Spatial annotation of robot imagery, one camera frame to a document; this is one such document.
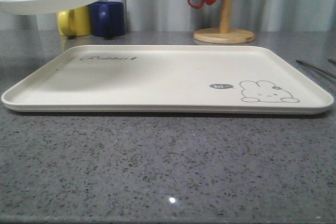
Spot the silver fork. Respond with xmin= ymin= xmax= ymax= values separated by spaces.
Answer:
xmin=296 ymin=60 xmax=336 ymax=79

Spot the cream rabbit print tray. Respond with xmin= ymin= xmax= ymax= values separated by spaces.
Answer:
xmin=2 ymin=45 xmax=334 ymax=114

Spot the wooden mug tree stand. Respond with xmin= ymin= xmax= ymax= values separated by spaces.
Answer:
xmin=193 ymin=0 xmax=255 ymax=44

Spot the dark blue mug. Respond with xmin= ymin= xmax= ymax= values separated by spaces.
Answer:
xmin=89 ymin=1 xmax=125 ymax=37

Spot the yellow mug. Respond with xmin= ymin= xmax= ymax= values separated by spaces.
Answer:
xmin=57 ymin=6 xmax=91 ymax=37

